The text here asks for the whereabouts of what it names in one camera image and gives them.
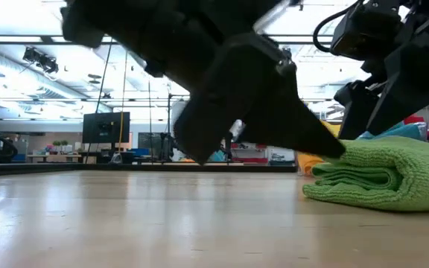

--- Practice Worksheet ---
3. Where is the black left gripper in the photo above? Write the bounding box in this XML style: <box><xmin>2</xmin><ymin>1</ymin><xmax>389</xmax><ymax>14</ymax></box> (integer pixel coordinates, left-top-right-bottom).
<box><xmin>60</xmin><ymin>0</ymin><xmax>297</xmax><ymax>165</ymax></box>

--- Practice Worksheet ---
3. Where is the blue microfiber towel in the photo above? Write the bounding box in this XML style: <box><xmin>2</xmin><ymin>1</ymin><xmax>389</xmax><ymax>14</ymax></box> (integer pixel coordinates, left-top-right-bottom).
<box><xmin>357</xmin><ymin>121</ymin><xmax>428</xmax><ymax>141</ymax></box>

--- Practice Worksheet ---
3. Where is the green microfiber towel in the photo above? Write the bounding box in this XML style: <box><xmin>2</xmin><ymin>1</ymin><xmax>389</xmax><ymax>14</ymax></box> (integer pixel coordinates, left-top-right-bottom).
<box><xmin>302</xmin><ymin>135</ymin><xmax>429</xmax><ymax>212</ymax></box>

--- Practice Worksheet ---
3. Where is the clear plastic bin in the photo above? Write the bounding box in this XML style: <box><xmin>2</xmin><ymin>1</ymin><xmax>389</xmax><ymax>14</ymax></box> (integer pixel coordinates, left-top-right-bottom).
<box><xmin>296</xmin><ymin>121</ymin><xmax>429</xmax><ymax>176</ymax></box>

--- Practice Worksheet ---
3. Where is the dark screen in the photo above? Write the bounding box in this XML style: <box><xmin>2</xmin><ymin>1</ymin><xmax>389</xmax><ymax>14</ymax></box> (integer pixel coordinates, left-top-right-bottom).
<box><xmin>138</xmin><ymin>132</ymin><xmax>171</xmax><ymax>150</ymax></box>

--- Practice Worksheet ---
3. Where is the black monitor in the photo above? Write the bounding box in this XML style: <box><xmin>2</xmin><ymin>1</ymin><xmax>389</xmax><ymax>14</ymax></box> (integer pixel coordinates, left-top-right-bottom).
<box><xmin>82</xmin><ymin>111</ymin><xmax>131</xmax><ymax>144</ymax></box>

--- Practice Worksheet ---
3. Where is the long background table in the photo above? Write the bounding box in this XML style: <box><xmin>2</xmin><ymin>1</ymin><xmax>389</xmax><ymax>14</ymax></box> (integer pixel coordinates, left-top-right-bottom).
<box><xmin>25</xmin><ymin>153</ymin><xmax>86</xmax><ymax>164</ymax></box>

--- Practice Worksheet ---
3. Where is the rig light bar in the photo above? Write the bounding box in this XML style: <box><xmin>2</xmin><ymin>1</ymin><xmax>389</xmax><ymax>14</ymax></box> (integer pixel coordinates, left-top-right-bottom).
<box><xmin>0</xmin><ymin>34</ymin><xmax>334</xmax><ymax>46</ymax></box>

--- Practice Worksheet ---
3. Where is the thin black hanging cable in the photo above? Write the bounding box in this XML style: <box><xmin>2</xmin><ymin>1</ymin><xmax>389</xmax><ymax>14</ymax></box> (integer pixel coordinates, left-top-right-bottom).
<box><xmin>147</xmin><ymin>80</ymin><xmax>153</xmax><ymax>163</ymax></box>

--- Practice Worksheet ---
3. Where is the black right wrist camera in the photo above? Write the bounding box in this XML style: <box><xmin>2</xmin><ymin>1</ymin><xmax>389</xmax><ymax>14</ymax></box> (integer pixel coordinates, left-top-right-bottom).
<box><xmin>329</xmin><ymin>0</ymin><xmax>404</xmax><ymax>61</ymax></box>

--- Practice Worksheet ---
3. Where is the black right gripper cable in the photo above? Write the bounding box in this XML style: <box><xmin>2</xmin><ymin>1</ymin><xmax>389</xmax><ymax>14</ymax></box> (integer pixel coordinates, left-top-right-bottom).
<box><xmin>312</xmin><ymin>0</ymin><xmax>363</xmax><ymax>54</ymax></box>

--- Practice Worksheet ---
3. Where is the black metal rig frame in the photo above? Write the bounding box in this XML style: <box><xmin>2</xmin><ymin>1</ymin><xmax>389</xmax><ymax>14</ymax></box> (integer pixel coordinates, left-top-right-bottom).
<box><xmin>0</xmin><ymin>162</ymin><xmax>299</xmax><ymax>178</ymax></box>

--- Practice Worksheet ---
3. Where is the thick black hanging cable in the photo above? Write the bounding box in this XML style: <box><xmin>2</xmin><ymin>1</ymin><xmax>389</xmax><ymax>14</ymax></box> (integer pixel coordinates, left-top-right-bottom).
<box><xmin>94</xmin><ymin>42</ymin><xmax>113</xmax><ymax>114</ymax></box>

